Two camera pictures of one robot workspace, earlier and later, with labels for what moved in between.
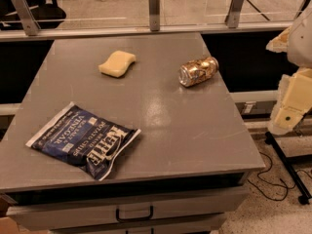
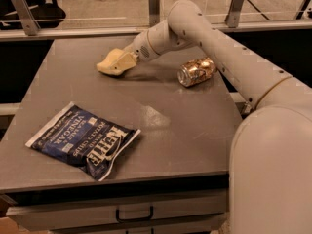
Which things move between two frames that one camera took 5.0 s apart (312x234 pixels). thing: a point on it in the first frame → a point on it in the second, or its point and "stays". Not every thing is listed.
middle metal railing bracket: x=154 y=9 stays
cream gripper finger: x=279 y=44 → x=115 y=65
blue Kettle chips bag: x=85 y=137 stays
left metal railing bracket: x=24 y=13 stays
